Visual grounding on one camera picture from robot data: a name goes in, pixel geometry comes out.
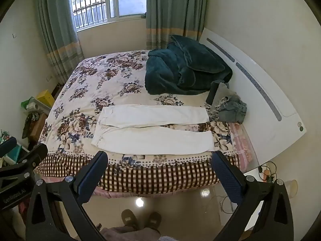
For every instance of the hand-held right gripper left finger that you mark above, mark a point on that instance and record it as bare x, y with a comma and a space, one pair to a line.
90, 179

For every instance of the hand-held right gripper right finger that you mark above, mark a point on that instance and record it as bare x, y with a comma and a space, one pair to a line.
225, 178

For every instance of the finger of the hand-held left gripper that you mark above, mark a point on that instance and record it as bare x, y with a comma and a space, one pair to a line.
37, 153
7, 145

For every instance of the white pants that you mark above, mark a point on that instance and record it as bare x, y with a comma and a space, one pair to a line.
150, 140

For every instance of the teal storage shelf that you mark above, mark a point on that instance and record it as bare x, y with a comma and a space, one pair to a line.
17, 153

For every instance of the cardboard box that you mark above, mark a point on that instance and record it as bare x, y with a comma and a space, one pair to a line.
41, 126

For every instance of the dark cloth on cardboard box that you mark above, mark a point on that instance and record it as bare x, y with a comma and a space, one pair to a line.
30, 123

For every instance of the pink checked mattress pad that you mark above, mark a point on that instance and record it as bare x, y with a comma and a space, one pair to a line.
242, 145

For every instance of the green plastic bag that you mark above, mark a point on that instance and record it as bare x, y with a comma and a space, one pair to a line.
26, 103

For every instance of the white plastic pipe piece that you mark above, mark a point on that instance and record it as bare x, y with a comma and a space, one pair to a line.
37, 105

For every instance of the person's brown slipper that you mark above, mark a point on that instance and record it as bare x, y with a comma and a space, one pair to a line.
129, 219
153, 221

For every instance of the yellow box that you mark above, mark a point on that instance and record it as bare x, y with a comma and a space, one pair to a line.
46, 98

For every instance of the blue jeans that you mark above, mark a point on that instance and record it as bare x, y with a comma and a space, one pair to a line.
233, 111

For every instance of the person's trouser legs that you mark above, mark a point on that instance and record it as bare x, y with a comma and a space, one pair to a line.
130, 234

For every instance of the white headboard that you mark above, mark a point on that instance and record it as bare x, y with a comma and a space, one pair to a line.
263, 105

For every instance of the grey fringed cloth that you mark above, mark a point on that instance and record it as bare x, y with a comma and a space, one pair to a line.
222, 95

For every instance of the bed with floral sheet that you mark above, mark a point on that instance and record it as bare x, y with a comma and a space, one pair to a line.
112, 80

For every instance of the teal plush blanket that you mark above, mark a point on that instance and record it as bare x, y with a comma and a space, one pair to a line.
180, 65

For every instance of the grey-green striped curtain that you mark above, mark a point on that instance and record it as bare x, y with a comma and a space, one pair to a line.
175, 10
60, 30

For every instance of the barred window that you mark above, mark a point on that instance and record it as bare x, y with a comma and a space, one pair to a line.
100, 2

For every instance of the wall outlet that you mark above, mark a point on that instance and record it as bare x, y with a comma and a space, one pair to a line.
49, 78

